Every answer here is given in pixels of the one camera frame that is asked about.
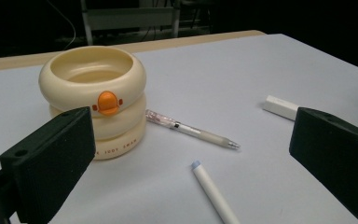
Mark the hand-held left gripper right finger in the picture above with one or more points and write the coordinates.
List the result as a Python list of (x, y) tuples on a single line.
[(335, 155)]

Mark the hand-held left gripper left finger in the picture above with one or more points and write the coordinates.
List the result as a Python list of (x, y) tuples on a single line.
[(52, 161)]

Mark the white eraser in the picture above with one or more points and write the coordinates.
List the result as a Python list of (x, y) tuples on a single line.
[(279, 106)]

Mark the cream ringed pen holder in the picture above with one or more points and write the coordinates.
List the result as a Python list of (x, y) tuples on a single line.
[(74, 90)]

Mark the white pen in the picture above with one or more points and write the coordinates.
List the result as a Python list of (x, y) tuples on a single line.
[(213, 189)]

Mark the clear gel pen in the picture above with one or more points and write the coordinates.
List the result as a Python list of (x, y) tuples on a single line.
[(195, 131)]

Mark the white table mat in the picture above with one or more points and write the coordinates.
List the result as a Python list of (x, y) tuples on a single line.
[(230, 77)]

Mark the white metal desk frame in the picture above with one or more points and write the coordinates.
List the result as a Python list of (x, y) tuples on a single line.
[(127, 18)]

